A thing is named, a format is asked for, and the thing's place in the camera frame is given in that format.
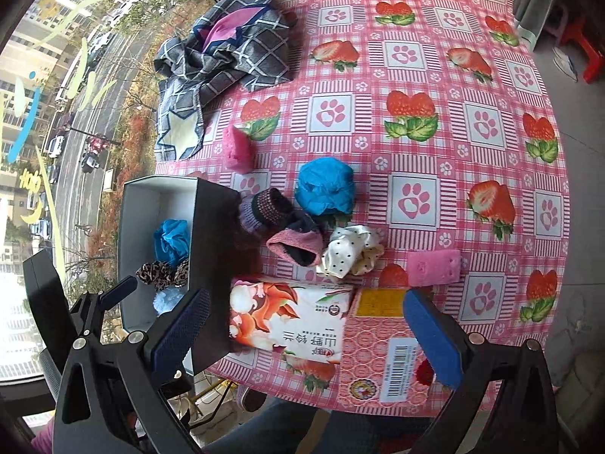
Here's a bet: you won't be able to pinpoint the white polka dot scrunchie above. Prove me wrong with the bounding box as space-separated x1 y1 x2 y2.
316 225 385 282

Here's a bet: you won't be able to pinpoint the pink navy sock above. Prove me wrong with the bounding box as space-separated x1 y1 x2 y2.
267 210 324 267

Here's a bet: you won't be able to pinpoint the blue cloth ball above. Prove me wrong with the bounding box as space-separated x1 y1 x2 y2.
294 157 356 216

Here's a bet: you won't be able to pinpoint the light blue fluffy scrunchie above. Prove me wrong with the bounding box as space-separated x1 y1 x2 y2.
153 287 186 316

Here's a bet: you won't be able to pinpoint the leopard print scrunchie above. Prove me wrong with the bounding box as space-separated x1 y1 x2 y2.
135 259 189 292

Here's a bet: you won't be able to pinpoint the blue cloth in box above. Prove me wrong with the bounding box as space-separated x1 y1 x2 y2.
153 218 191 269

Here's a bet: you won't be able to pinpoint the pink patterned paper box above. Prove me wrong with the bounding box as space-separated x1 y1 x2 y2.
337 288 430 416

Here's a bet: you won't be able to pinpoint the grey open storage box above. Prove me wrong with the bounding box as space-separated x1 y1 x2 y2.
117 175 240 374

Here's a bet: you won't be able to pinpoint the pink rectangular sponge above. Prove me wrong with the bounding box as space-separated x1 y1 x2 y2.
406 249 461 287

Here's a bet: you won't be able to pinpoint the blue jeans leg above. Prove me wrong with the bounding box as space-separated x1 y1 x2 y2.
202 399 432 453

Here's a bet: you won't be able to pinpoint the purple striped sock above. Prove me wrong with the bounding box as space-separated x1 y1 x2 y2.
239 188 293 236

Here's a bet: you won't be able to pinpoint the tissue pack orange flowers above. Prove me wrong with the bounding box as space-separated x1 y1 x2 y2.
229 279 354 365

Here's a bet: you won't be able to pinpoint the pink sponge small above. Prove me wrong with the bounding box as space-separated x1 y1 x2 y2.
222 126 255 174

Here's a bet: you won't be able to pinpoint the grey checked blanket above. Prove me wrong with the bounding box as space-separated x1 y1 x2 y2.
154 0 291 161

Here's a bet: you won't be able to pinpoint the pink strawberry tablecloth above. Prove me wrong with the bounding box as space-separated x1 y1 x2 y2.
155 0 572 418

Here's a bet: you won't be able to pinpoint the red plastic stool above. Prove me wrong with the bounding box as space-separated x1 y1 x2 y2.
560 13 604 84

